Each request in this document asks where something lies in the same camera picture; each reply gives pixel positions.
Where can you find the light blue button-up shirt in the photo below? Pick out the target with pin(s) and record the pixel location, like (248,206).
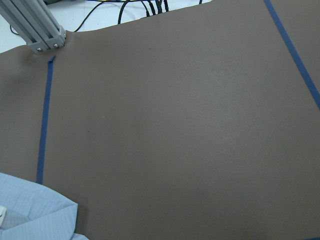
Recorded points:
(31,211)

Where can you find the brown paper table cover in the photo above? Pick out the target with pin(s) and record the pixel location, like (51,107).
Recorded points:
(195,124)

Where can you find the aluminium frame post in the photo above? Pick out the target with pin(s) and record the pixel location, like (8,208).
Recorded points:
(34,23)

